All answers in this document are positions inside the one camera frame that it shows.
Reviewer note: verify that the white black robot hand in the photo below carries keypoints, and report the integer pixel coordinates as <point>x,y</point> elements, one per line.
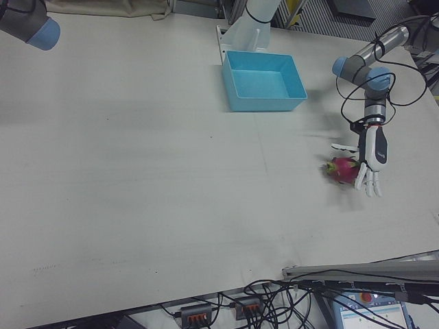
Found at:
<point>374,150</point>

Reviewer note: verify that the small light blue plastic bin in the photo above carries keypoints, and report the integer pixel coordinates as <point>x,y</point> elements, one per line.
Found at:
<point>260,79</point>

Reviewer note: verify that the red dragon fruit green leaves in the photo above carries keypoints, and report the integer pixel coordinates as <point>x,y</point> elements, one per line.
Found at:
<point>343,169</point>

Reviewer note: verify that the beige cloth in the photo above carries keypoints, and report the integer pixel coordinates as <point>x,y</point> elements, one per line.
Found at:
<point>103,8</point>

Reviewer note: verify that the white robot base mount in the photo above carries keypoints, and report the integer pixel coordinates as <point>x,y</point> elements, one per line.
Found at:
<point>254,31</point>

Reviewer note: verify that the teach pendant with red button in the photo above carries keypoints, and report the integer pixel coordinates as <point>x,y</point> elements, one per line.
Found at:
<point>370,312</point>

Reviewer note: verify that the grey hub with orange ports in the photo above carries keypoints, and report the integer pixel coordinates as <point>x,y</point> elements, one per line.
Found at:
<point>195,313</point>
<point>248,306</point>

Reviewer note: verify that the aluminium profile post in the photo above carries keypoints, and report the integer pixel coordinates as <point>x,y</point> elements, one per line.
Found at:
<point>343,269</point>

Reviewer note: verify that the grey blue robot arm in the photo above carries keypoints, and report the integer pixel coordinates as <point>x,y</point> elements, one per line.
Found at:
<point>31,24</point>

